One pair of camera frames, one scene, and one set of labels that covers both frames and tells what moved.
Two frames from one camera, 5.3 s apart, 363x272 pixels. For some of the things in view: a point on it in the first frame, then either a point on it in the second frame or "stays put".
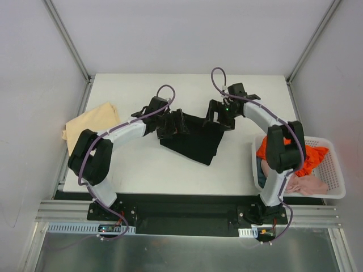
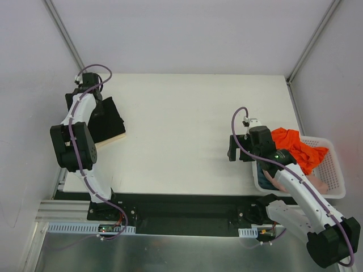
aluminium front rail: x=62 y=212 stays put
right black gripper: x=214 y=114 to x=236 y=148
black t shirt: x=201 y=141 to x=110 y=124
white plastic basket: x=328 y=168 stays put
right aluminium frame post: x=312 y=41 stays put
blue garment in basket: x=261 y=177 stays put
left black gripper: x=171 y=124 to x=96 y=114
